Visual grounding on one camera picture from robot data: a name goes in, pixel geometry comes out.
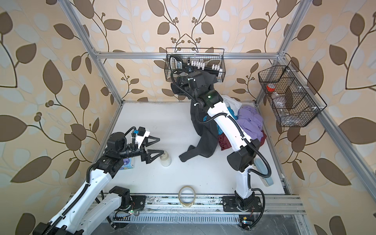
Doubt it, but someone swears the right black wire basket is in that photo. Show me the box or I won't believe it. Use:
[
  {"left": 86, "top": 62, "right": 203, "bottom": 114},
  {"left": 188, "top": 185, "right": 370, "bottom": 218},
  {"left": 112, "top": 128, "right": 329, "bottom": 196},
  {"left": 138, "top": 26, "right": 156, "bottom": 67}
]
[{"left": 258, "top": 61, "right": 327, "bottom": 127}]

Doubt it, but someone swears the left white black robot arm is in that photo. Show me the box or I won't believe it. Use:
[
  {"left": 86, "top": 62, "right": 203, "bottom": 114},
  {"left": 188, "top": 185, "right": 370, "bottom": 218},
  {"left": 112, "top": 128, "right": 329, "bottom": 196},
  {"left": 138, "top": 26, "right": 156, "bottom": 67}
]
[{"left": 32, "top": 127, "right": 164, "bottom": 235}]

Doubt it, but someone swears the purple cloth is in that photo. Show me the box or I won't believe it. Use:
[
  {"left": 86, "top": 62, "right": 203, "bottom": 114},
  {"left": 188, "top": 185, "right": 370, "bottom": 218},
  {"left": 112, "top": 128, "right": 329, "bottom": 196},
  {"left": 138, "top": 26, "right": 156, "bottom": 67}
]
[{"left": 237, "top": 105, "right": 263, "bottom": 141}]

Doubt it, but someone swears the back black wire basket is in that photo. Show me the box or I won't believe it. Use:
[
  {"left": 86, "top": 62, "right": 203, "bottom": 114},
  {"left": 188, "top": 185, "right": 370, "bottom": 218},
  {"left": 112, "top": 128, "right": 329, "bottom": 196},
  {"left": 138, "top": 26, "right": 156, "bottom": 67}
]
[{"left": 164, "top": 47, "right": 226, "bottom": 82}]

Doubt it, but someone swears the light blue flat case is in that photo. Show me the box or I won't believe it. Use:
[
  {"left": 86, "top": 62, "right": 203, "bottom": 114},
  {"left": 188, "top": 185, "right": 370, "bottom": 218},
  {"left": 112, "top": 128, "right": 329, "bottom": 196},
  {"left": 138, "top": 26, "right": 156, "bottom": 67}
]
[{"left": 254, "top": 158, "right": 274, "bottom": 188}]

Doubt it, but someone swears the dark grey cloth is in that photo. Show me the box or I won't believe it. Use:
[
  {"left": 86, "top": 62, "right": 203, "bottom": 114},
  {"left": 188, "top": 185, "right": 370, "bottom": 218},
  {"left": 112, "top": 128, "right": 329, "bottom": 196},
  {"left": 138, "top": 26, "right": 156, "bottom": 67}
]
[{"left": 170, "top": 69, "right": 218, "bottom": 162}]

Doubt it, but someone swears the yellow tape roll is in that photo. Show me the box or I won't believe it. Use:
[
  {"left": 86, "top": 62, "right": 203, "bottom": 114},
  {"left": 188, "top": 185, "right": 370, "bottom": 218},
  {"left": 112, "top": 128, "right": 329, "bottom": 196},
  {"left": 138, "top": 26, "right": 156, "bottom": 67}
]
[{"left": 178, "top": 186, "right": 196, "bottom": 208}]

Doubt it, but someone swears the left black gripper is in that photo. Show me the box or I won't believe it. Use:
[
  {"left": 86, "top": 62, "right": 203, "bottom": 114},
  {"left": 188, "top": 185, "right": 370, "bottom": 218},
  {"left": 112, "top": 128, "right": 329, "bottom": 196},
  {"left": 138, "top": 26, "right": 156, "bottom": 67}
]
[{"left": 117, "top": 134, "right": 164, "bottom": 165}]

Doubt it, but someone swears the aluminium front rail base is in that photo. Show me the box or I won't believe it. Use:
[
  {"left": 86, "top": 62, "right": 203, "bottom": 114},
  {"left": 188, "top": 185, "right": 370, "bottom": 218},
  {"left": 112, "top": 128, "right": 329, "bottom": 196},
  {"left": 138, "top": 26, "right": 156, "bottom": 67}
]
[{"left": 66, "top": 193, "right": 306, "bottom": 225}]

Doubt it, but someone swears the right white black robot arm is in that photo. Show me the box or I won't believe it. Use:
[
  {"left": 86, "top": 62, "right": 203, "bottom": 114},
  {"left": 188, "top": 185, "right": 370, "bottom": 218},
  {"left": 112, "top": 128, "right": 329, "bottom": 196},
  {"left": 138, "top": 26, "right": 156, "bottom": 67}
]
[{"left": 170, "top": 68, "right": 272, "bottom": 231}]

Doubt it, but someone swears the red capped clear bottle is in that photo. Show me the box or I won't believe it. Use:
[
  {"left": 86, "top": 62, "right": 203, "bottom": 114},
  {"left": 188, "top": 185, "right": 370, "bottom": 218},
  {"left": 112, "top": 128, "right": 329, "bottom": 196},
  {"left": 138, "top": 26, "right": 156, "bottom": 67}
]
[{"left": 266, "top": 83, "right": 286, "bottom": 115}]

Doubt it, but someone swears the maroon cloth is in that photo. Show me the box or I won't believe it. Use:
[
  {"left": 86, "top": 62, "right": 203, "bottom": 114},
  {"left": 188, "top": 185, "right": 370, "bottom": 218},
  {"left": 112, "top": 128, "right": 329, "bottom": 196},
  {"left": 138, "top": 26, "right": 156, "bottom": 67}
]
[{"left": 218, "top": 130, "right": 267, "bottom": 151}]

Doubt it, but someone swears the small clear plastic bottle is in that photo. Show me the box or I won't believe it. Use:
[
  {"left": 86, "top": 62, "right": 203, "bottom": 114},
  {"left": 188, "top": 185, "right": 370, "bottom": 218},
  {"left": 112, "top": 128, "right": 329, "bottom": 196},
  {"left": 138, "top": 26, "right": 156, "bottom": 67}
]
[{"left": 160, "top": 151, "right": 172, "bottom": 167}]

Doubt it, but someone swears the black tool with white labels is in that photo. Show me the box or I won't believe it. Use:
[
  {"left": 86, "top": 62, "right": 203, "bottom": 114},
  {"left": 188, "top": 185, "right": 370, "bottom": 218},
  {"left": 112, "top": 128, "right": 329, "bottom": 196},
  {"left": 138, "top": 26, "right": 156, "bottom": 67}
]
[{"left": 165, "top": 54, "right": 226, "bottom": 79}]

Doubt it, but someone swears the white cloth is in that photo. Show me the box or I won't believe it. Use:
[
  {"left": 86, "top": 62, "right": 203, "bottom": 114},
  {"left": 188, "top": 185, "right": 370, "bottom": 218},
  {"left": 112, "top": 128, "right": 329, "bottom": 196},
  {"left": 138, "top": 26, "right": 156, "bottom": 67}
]
[{"left": 221, "top": 95, "right": 242, "bottom": 116}]

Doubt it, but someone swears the black wire basket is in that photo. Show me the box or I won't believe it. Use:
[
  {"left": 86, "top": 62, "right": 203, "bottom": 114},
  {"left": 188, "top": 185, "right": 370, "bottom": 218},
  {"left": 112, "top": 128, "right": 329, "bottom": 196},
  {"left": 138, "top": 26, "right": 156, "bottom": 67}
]
[
  {"left": 258, "top": 61, "right": 327, "bottom": 127},
  {"left": 164, "top": 47, "right": 226, "bottom": 82}
]

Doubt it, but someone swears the small blue printed packet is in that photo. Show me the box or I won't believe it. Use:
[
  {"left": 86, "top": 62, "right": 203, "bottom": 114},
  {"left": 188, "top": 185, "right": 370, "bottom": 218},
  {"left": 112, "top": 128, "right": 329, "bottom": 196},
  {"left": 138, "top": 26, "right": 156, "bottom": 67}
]
[{"left": 120, "top": 158, "right": 134, "bottom": 170}]

